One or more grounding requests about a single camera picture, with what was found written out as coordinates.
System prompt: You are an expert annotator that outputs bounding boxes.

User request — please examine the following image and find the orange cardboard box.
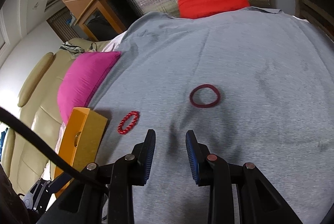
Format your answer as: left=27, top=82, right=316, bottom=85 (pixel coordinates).
left=53, top=107, right=109, bottom=198

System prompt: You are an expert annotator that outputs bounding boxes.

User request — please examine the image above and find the grey blanket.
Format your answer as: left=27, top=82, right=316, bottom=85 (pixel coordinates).
left=92, top=7, right=333, bottom=223

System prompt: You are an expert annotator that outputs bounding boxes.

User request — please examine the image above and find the beige sofa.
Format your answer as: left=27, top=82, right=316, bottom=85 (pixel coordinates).
left=2, top=49, right=106, bottom=195

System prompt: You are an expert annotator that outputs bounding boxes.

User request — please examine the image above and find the red bead bracelet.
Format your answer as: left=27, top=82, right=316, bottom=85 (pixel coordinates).
left=117, top=111, right=140, bottom=135

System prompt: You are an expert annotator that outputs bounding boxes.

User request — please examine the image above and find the magenta pillow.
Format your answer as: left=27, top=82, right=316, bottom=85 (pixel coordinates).
left=57, top=51, right=121, bottom=124

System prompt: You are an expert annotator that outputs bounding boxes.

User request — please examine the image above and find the black cable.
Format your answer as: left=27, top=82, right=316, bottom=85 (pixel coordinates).
left=0, top=106, right=90, bottom=183

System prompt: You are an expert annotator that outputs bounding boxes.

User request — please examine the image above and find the maroon hair tie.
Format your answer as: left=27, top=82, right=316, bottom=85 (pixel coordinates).
left=189, top=84, right=221, bottom=109

